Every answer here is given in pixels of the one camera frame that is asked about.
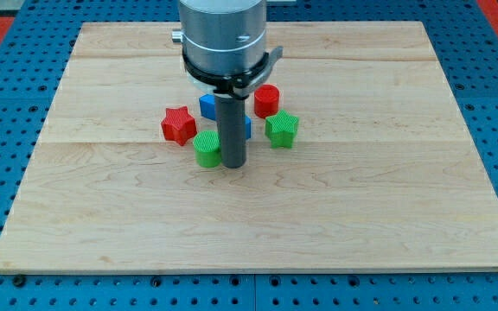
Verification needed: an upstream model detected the blue cube block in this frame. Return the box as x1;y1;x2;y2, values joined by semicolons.
199;94;216;121

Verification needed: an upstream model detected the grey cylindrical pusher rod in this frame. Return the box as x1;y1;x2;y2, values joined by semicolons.
214;94;246;168

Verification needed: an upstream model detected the blue triangle block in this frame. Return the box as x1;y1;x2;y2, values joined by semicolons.
245;116;252;140

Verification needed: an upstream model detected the green star block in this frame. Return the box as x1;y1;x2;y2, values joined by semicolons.
265;110;299;149

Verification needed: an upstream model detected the red star block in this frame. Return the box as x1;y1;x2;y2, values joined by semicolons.
161;106;197;146

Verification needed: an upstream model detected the black clamp ring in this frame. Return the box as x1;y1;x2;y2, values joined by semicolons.
182;46;284;98

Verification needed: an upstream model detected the red cylinder block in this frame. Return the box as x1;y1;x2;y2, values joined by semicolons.
253;84;280;118

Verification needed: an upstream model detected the green cylinder block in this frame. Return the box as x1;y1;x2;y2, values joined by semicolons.
193;130;221;168

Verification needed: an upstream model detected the wooden board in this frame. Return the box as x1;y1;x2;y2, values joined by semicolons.
0;22;498;275

